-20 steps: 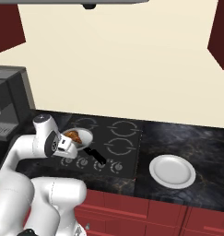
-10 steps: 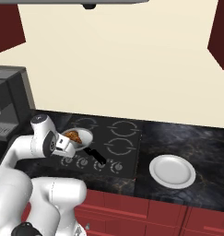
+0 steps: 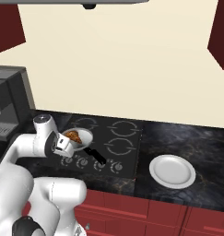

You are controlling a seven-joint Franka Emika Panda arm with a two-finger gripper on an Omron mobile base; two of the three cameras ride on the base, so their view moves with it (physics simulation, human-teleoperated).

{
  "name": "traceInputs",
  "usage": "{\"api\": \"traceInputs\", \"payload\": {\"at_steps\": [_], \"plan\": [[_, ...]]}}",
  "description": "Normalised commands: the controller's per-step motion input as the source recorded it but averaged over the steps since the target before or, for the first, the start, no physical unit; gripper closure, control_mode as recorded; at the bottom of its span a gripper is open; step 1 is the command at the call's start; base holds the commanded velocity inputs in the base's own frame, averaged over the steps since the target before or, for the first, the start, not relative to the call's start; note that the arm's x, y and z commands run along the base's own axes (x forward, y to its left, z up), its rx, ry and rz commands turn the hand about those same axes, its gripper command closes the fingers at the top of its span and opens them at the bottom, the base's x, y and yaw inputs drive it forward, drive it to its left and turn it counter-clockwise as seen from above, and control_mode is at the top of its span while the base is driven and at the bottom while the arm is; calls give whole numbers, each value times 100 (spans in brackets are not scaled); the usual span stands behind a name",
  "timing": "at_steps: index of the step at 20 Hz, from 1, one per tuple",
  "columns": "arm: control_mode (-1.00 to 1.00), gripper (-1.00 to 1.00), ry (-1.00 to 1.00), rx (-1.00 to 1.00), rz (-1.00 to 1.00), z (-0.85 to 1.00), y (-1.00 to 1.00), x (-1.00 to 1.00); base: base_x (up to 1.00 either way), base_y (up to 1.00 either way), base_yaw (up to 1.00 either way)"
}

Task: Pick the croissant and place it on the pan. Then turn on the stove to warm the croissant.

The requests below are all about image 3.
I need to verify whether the dark grey coffee machine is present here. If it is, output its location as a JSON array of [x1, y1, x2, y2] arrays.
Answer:
[[0, 65, 37, 143]]

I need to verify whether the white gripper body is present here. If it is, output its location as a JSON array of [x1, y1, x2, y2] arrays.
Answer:
[[53, 145, 76, 159]]

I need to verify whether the white pan with black handle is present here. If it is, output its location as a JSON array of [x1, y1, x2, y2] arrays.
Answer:
[[60, 126, 107, 166]]

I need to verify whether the brown croissant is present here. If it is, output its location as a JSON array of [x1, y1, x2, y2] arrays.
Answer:
[[65, 130, 84, 145]]

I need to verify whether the red wall cupboard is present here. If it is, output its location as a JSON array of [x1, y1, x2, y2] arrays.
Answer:
[[206, 0, 224, 73], [0, 3, 27, 56]]

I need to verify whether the black hob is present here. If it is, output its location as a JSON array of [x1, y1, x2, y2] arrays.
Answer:
[[55, 114, 146, 180]]

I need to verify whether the red base cupboard front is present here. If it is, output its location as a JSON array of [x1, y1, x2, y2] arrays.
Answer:
[[181, 206, 224, 236], [74, 188, 150, 236], [146, 198, 189, 236]]

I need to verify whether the grey extractor hood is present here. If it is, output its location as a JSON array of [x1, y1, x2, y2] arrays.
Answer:
[[16, 0, 150, 10]]

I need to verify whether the white round plate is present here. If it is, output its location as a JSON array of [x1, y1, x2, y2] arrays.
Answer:
[[148, 154, 197, 190]]

